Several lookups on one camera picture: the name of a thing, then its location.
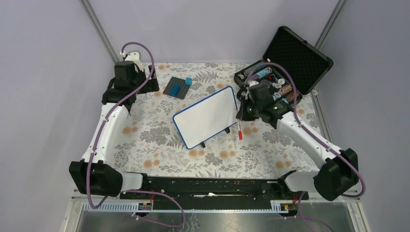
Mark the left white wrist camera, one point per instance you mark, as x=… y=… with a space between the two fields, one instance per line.
x=135 y=57

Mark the whiteboard wire stand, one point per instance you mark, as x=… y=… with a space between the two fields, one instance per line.
x=227 y=130

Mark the dark grey lego baseplate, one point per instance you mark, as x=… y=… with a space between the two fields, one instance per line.
x=183 y=88

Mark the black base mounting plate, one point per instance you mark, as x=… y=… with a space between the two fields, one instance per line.
x=184 y=189

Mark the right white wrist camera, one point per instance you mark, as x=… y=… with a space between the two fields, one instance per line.
x=252 y=83

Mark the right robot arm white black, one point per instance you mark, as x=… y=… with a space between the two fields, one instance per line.
x=338 y=168

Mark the white slotted cable duct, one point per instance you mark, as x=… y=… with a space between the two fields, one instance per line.
x=200 y=207

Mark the light blue cube block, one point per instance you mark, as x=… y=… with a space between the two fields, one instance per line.
x=188 y=81

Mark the blue framed whiteboard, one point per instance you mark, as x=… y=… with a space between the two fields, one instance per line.
x=206 y=118

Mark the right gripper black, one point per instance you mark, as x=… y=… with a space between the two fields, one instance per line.
x=242 y=115

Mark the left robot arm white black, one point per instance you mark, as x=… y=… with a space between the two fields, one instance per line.
x=94 y=173

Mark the black poker chip case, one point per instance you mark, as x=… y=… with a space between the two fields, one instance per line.
x=291 y=65

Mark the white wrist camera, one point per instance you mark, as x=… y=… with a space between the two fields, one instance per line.
x=135 y=57
x=252 y=83

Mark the blue lego brick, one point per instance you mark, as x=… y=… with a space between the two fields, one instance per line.
x=174 y=90

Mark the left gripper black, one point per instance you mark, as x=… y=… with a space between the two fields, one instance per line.
x=151 y=85

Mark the white marker pen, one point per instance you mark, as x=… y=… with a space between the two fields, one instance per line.
x=239 y=126

